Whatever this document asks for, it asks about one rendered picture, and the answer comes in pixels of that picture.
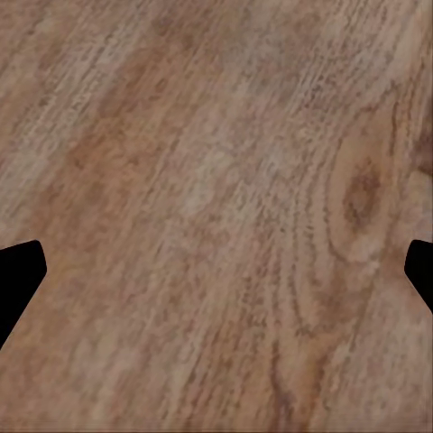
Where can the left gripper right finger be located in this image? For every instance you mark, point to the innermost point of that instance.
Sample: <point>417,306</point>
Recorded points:
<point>419,268</point>

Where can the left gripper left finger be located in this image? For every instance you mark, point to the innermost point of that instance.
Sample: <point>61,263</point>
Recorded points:
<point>22,269</point>

